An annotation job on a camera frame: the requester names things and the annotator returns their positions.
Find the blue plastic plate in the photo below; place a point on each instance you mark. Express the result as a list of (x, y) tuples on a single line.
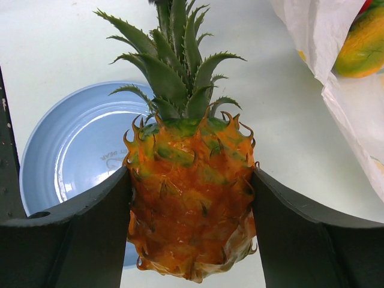
[(77, 144)]

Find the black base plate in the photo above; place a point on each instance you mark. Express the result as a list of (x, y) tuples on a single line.
[(11, 203)]

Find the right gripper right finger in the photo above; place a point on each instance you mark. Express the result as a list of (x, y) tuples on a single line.
[(303, 243)]

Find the fake mango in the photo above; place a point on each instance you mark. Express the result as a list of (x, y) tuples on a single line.
[(362, 52)]

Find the white plastic bag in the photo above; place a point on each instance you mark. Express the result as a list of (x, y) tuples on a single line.
[(342, 44)]

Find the fake pineapple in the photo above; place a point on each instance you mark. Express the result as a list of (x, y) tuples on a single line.
[(191, 210)]

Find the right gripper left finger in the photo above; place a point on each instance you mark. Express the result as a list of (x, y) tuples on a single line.
[(78, 243)]

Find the fake red fruit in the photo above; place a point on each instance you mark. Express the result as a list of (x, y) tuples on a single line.
[(369, 5)]

